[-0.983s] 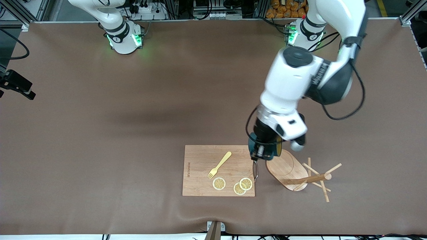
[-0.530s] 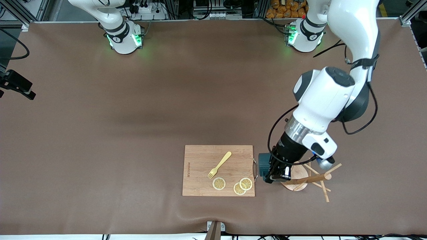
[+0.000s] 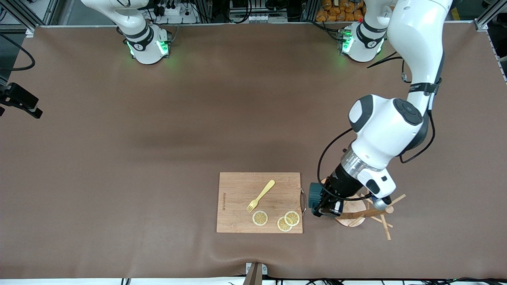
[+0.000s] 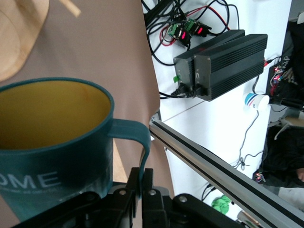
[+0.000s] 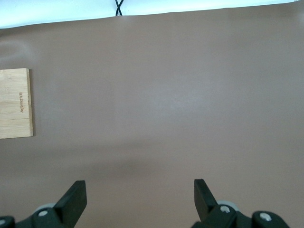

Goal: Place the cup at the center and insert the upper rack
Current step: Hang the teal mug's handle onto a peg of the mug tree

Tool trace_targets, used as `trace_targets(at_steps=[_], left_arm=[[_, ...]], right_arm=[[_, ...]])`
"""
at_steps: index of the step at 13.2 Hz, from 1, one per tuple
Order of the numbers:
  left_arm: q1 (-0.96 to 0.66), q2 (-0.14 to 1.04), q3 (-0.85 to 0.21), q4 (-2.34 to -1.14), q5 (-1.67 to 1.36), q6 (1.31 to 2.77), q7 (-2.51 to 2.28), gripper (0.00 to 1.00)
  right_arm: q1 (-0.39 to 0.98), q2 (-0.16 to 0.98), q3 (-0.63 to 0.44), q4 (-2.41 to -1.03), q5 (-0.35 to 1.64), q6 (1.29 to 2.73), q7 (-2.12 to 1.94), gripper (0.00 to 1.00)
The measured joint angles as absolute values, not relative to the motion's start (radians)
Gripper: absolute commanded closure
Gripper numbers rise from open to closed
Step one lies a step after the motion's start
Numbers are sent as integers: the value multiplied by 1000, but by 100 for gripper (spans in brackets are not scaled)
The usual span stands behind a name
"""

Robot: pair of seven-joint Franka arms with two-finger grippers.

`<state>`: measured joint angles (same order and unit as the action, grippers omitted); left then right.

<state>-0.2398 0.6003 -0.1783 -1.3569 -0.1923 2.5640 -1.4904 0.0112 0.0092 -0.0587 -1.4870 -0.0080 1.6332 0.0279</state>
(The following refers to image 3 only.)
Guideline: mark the white multi-socket strip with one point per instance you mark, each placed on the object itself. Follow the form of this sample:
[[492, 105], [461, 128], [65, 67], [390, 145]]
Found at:
[[257, 18]]

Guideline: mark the orange packaged goods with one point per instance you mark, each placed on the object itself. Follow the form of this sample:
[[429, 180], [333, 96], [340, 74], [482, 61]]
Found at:
[[340, 10]]

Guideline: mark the metal bracket with post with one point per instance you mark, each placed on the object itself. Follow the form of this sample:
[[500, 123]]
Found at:
[[255, 273]]

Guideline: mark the wooden cup rack with pegs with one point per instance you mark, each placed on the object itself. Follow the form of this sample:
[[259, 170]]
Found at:
[[356, 215]]

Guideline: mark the teal cup with yellow inside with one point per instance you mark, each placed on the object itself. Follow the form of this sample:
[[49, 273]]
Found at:
[[316, 194]]

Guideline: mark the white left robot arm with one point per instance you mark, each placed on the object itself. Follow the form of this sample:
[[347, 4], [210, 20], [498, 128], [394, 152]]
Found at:
[[388, 130]]

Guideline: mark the aluminium frame profile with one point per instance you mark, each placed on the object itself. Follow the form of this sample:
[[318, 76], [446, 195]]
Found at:
[[23, 19], [489, 16]]

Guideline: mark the lemon slice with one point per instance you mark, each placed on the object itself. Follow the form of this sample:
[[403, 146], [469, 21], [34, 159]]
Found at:
[[260, 218], [282, 225], [292, 218]]

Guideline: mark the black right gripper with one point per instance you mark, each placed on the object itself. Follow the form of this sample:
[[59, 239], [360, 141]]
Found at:
[[22, 97]]

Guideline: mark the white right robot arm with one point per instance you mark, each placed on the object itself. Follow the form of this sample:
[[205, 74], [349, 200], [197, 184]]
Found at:
[[146, 51]]

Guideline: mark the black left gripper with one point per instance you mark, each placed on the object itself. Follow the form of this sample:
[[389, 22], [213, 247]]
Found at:
[[344, 183]]

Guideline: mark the bamboo cutting board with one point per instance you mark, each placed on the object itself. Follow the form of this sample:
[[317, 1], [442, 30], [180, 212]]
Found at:
[[237, 198]]

